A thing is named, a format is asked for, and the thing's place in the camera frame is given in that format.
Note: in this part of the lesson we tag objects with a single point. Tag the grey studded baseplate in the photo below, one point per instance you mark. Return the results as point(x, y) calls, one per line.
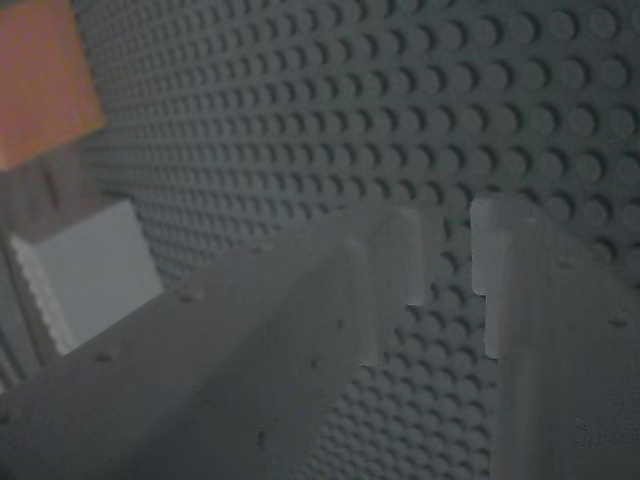
point(350, 110)

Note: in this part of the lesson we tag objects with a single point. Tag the orange cardboard box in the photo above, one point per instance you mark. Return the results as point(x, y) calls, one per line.
point(40, 80)

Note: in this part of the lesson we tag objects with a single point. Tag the white block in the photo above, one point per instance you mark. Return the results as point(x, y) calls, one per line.
point(95, 270)

